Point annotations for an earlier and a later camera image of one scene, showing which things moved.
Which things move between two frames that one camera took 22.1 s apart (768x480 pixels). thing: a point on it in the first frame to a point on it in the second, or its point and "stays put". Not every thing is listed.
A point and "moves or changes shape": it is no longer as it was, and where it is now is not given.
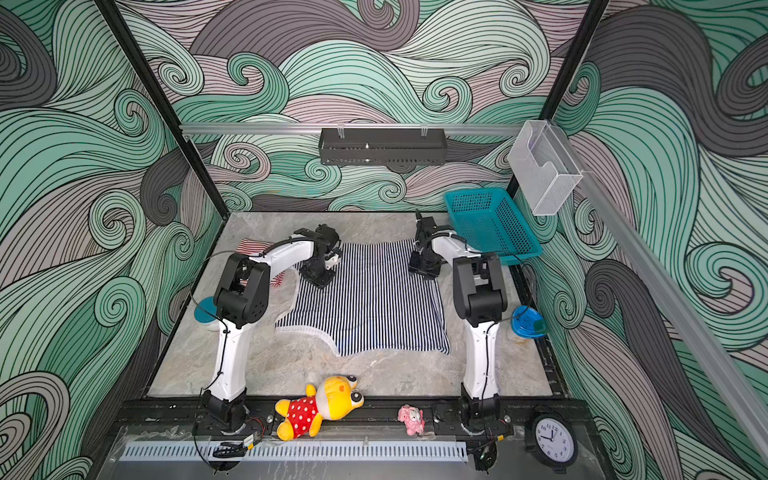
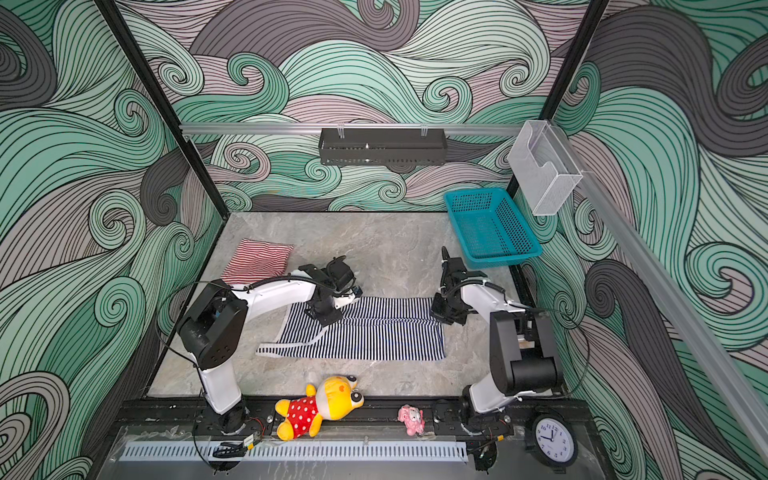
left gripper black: x=321 y=283 to x=326 y=320
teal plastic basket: x=489 y=222 stays put
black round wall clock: x=551 y=441 stays put
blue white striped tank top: x=375 y=304 moves or changes shape
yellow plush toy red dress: x=334 y=399 stays put
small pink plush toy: x=413 y=418 stays put
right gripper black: x=433 y=273 to x=436 y=309
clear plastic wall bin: x=541 y=170 stays put
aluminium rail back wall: x=361 y=130 stays put
